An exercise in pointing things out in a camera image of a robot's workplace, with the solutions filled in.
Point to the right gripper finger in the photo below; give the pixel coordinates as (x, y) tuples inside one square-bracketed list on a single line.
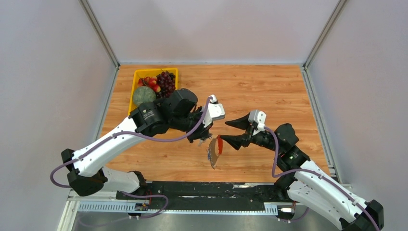
[(236, 141), (241, 123)]

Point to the green melon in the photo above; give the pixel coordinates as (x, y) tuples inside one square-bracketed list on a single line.
[(143, 94)]

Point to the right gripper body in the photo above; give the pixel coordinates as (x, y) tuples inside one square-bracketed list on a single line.
[(259, 138)]

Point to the red handled key organizer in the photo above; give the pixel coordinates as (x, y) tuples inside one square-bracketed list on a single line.
[(214, 151)]

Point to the dark purple grapes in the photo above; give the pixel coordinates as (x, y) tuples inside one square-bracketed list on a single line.
[(167, 83)]

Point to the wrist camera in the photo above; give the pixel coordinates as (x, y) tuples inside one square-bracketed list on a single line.
[(257, 119), (212, 111)]

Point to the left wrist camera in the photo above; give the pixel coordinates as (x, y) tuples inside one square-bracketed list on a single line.
[(212, 111)]

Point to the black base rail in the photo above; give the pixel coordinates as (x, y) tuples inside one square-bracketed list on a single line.
[(195, 198)]

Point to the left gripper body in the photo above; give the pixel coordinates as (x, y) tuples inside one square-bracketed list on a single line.
[(193, 119)]

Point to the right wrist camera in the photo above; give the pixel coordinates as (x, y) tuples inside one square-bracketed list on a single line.
[(257, 119)]

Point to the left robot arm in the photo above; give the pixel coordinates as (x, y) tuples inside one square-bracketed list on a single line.
[(165, 120)]

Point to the yellow plastic tray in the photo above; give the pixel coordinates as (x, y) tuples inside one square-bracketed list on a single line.
[(141, 73)]

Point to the red peaches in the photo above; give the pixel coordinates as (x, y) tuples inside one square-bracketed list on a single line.
[(150, 82)]

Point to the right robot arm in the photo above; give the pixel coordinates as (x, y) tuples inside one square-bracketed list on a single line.
[(302, 179)]

